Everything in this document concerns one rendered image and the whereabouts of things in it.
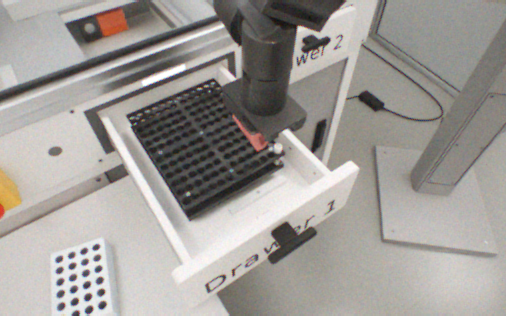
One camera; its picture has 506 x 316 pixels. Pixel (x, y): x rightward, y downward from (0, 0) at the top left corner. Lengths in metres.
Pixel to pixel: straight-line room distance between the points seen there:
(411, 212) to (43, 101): 1.40
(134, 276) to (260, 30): 0.44
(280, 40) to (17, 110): 0.40
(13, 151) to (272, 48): 0.45
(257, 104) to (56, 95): 0.32
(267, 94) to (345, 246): 1.15
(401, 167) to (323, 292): 0.70
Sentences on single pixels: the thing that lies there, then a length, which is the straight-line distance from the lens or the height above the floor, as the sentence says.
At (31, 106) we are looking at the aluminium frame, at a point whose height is 0.97.
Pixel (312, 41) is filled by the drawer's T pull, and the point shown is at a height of 0.91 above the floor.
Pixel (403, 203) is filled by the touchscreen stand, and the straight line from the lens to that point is 1.62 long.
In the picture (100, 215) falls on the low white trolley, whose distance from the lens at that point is 0.69.
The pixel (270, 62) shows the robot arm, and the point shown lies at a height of 1.10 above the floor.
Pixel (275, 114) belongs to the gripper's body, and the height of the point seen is 1.02.
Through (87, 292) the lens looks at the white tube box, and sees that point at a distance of 0.59.
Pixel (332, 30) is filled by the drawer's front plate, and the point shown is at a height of 0.90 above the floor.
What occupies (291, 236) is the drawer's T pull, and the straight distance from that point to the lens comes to 0.45.
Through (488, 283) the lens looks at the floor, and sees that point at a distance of 1.65.
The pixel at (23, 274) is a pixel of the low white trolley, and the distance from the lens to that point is 0.70.
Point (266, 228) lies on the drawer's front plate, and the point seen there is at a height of 0.93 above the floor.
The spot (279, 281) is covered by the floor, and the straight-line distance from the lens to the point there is 1.39.
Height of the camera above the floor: 1.32
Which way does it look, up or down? 52 degrees down
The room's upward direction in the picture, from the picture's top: straight up
